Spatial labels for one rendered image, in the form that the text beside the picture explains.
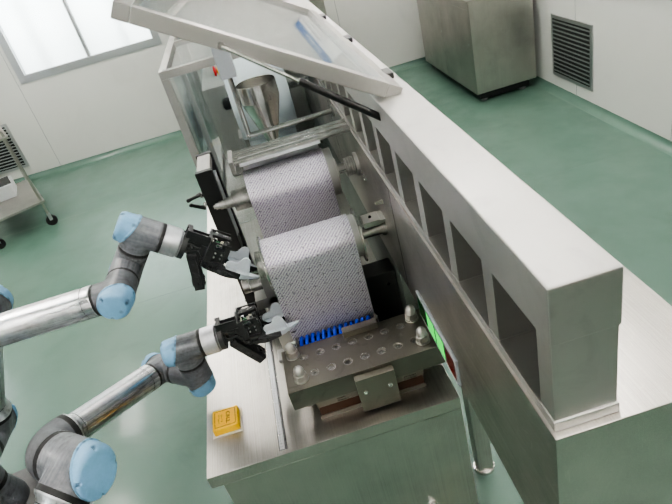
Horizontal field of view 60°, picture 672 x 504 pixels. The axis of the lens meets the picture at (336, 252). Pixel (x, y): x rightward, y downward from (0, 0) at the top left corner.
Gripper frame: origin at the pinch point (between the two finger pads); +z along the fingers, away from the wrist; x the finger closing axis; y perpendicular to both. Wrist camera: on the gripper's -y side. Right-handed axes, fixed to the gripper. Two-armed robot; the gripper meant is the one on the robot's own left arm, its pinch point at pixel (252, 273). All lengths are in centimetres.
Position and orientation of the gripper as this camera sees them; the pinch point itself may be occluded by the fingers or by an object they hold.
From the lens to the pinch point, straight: 152.8
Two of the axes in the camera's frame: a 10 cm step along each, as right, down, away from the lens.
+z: 8.8, 3.0, 3.7
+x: -1.9, -4.9, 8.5
